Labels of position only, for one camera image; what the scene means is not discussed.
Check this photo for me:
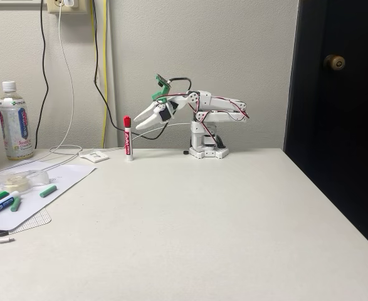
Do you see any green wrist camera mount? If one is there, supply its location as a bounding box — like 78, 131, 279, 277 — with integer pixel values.
150, 73, 174, 104

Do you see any thin black wall cable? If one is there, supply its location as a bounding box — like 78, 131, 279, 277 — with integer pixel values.
34, 0, 50, 150

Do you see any white wall conduit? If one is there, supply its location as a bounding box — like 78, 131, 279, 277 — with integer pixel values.
107, 0, 118, 148

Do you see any white charger cable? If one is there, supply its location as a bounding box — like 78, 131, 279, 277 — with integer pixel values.
0, 4, 83, 176

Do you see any white printed frame plate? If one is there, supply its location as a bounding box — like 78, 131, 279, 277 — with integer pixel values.
78, 149, 111, 164

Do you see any white paper sheet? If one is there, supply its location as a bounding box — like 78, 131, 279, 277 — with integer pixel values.
0, 162, 97, 231

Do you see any jasmine tea bottle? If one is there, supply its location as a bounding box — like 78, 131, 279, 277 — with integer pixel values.
0, 80, 35, 161

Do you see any clear tape dispenser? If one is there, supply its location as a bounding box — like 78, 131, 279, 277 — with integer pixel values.
0, 169, 51, 194

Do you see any yellow cable with plug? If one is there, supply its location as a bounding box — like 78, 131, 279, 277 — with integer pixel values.
90, 0, 99, 84

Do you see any dark door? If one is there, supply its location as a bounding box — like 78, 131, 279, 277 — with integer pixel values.
283, 0, 368, 256

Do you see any gridded mat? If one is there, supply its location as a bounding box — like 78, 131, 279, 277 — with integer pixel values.
8, 206, 53, 235

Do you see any black camera cable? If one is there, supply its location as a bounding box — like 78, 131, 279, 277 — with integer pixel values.
92, 0, 192, 141

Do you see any red Expo dry-erase marker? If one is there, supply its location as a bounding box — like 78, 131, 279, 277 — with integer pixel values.
123, 115, 135, 162

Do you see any brass door knob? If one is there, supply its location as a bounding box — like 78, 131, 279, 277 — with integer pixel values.
323, 54, 347, 71

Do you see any beige wall outlet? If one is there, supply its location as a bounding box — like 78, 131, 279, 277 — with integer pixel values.
46, 0, 89, 16

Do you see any white robot USB cable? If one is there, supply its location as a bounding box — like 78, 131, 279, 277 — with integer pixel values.
94, 122, 192, 154

